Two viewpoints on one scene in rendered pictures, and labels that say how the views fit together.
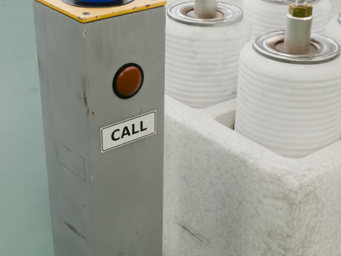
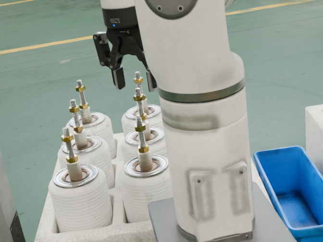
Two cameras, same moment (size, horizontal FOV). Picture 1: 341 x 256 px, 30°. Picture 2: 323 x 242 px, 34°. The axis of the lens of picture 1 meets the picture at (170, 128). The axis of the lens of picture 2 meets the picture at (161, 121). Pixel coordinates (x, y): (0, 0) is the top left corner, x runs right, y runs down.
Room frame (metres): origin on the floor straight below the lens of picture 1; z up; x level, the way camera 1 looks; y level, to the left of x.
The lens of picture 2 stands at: (0.02, -0.73, 0.67)
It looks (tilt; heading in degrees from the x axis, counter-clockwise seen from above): 23 degrees down; 40
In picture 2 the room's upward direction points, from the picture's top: 8 degrees counter-clockwise
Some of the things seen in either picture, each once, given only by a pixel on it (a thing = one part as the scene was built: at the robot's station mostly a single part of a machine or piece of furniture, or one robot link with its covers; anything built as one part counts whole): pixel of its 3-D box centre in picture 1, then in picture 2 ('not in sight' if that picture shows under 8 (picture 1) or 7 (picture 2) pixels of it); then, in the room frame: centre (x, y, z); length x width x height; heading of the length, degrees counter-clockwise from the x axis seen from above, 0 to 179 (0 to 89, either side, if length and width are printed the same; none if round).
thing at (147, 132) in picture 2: not in sight; (144, 130); (0.68, -0.12, 0.26); 0.02 x 0.02 x 0.03
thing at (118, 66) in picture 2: not in sight; (112, 71); (0.68, -0.08, 0.38); 0.03 x 0.01 x 0.05; 98
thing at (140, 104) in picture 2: not in sight; (140, 107); (0.68, -0.12, 0.31); 0.01 x 0.01 x 0.08
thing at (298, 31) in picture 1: (298, 33); (74, 169); (0.52, -0.11, 0.26); 0.02 x 0.02 x 0.03
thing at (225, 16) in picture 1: (204, 13); (82, 145); (0.61, -0.03, 0.25); 0.08 x 0.08 x 0.01
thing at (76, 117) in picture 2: not in sight; (76, 119); (0.61, -0.03, 0.31); 0.01 x 0.01 x 0.08
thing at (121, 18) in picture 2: not in sight; (127, 27); (0.69, -0.12, 0.46); 0.08 x 0.08 x 0.09
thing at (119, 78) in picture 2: not in sight; (119, 78); (0.68, -0.09, 0.36); 0.02 x 0.01 x 0.04; 8
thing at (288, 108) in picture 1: (285, 140); (86, 222); (0.52, -0.11, 0.16); 0.10 x 0.10 x 0.18
